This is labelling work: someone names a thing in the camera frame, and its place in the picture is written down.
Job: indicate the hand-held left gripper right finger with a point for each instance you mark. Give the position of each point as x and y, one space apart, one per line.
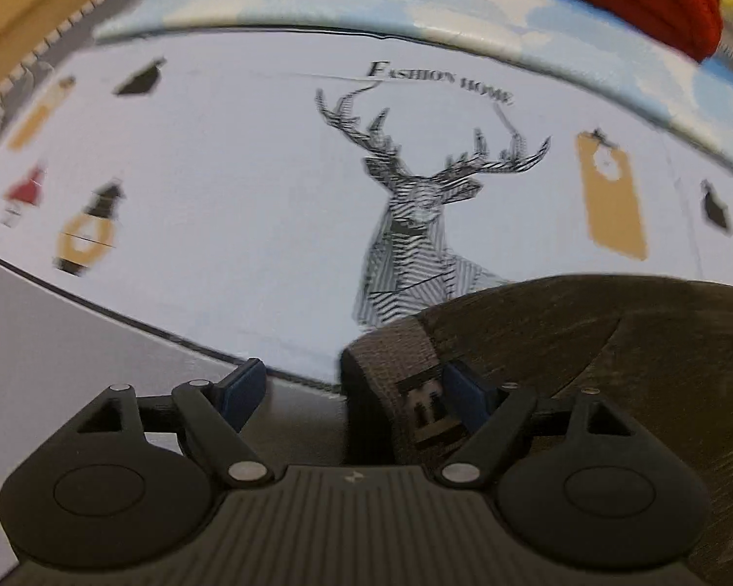
464 392

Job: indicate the dark olive pants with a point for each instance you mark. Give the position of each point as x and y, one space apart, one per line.
586 329

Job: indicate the wooden bed frame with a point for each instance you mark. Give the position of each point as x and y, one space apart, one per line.
30 6

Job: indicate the deer print bed sheet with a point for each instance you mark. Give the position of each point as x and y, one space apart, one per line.
232 195

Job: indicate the grey zippered mattress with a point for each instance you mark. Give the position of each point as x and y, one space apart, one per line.
43 55

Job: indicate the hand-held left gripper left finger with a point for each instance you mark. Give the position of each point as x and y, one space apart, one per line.
244 392

